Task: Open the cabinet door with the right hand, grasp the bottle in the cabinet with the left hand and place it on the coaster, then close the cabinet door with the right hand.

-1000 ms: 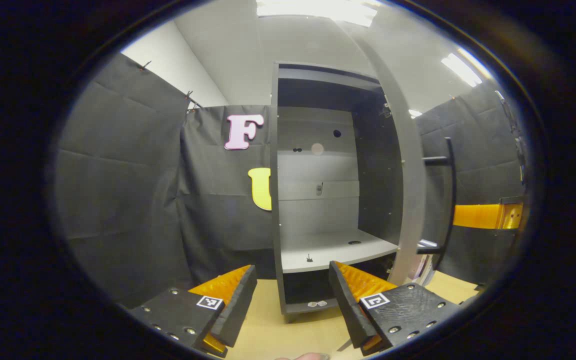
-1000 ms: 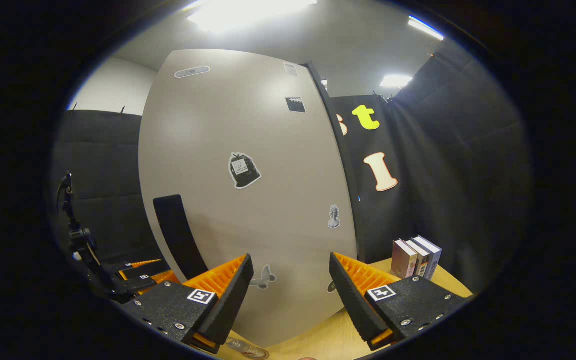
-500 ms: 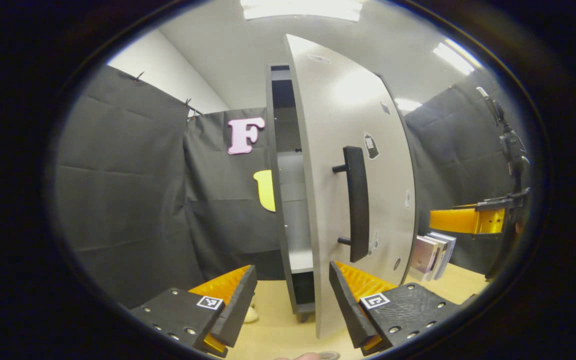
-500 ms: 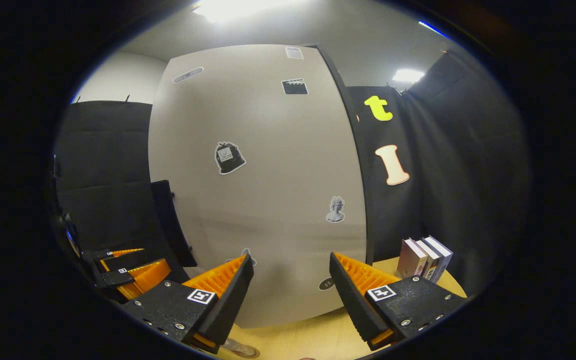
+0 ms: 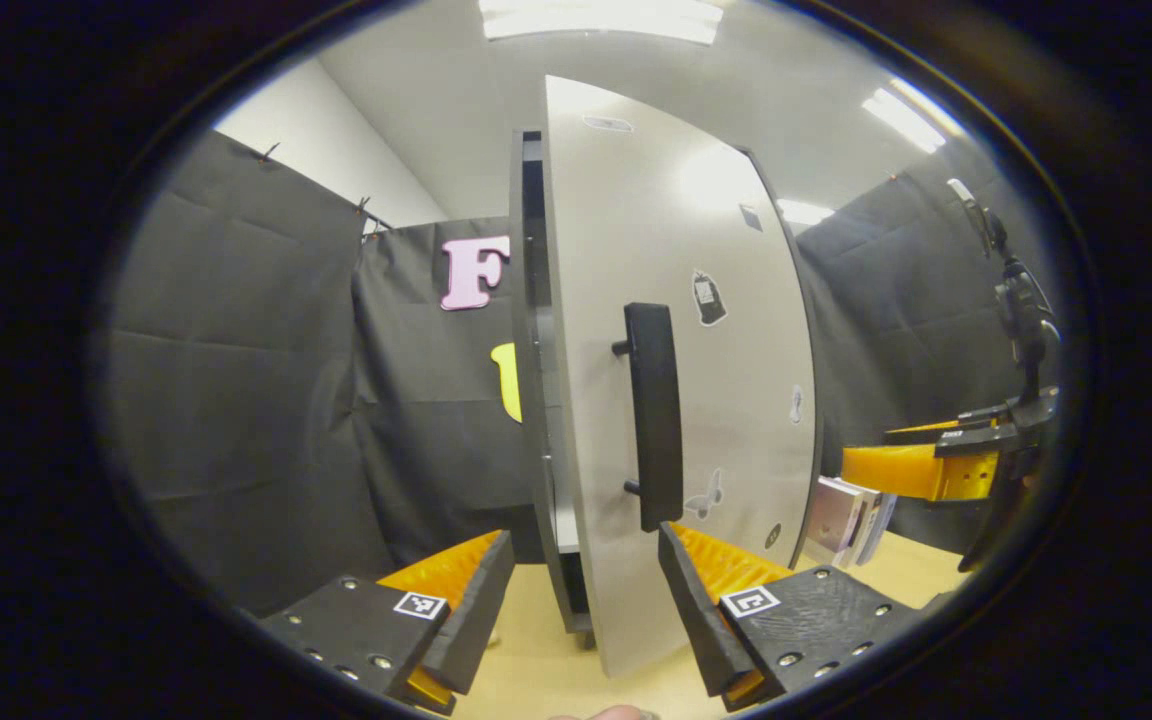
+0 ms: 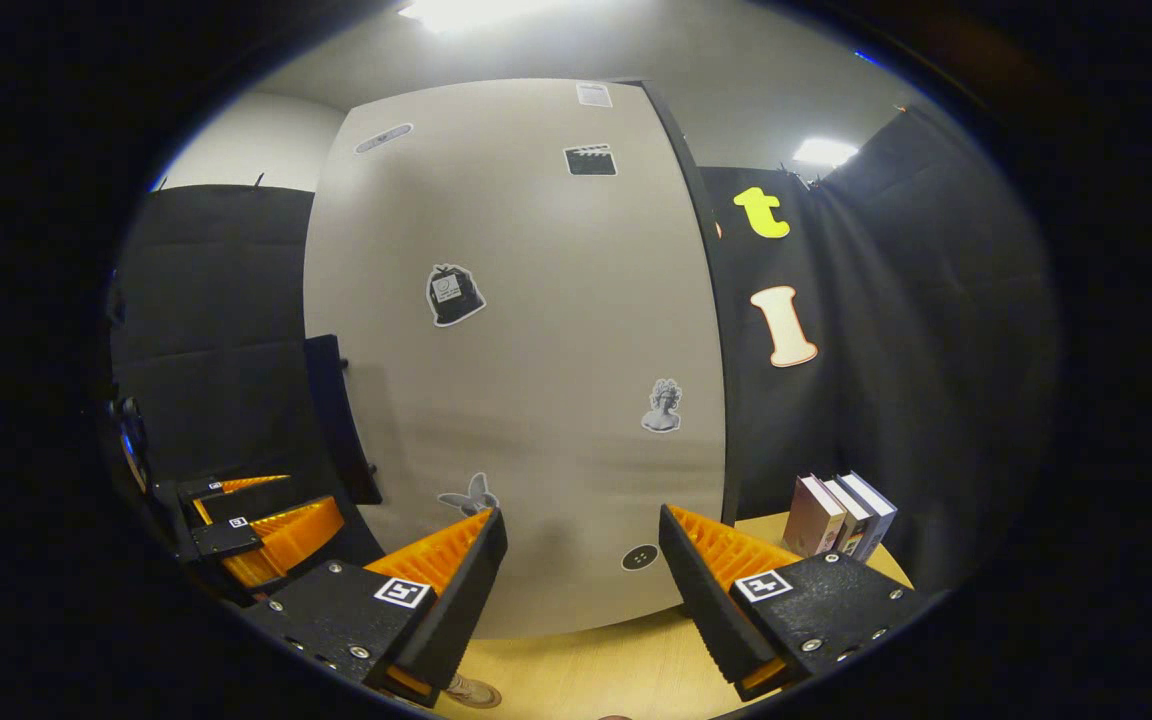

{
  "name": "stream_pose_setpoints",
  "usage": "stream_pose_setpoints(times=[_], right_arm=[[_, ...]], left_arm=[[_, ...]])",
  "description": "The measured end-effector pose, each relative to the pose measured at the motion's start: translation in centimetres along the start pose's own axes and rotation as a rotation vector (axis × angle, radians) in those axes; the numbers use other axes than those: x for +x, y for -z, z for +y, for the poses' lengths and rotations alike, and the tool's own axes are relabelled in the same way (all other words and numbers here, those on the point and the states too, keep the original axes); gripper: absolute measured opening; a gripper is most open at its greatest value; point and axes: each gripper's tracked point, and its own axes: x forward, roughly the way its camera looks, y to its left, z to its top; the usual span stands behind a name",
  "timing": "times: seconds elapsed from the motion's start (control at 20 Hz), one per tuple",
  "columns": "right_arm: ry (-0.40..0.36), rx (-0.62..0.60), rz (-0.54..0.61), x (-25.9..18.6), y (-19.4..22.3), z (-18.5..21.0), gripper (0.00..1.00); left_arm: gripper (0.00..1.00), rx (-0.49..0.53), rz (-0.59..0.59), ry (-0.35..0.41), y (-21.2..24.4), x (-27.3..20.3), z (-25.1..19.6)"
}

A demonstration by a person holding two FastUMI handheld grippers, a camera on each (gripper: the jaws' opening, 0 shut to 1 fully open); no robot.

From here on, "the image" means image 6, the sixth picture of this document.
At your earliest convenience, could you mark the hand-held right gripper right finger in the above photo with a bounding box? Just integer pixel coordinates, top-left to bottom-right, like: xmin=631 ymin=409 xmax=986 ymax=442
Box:
xmin=658 ymin=503 xmax=927 ymax=701

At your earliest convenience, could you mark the long ceiling light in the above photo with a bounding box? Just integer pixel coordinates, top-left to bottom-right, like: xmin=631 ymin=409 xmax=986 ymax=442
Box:
xmin=401 ymin=0 xmax=557 ymax=33
xmin=793 ymin=137 xmax=859 ymax=168

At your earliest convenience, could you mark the round brown coaster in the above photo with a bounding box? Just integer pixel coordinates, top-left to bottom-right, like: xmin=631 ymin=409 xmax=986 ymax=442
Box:
xmin=444 ymin=674 xmax=503 ymax=710

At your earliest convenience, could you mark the pink book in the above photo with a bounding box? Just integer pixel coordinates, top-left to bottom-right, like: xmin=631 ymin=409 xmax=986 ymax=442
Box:
xmin=782 ymin=474 xmax=847 ymax=558

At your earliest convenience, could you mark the black backdrop cloth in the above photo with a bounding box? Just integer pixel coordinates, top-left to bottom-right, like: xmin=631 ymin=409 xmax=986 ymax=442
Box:
xmin=111 ymin=105 xmax=1052 ymax=601

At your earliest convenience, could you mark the beige and black book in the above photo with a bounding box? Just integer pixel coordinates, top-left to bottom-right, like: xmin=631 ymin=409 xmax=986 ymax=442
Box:
xmin=824 ymin=478 xmax=877 ymax=558

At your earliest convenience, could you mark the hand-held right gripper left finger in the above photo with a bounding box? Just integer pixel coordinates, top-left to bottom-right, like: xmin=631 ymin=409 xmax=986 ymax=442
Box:
xmin=241 ymin=508 xmax=509 ymax=706

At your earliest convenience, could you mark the beige cabinet door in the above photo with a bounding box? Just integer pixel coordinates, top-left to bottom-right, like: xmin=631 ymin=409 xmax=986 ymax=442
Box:
xmin=303 ymin=78 xmax=727 ymax=641

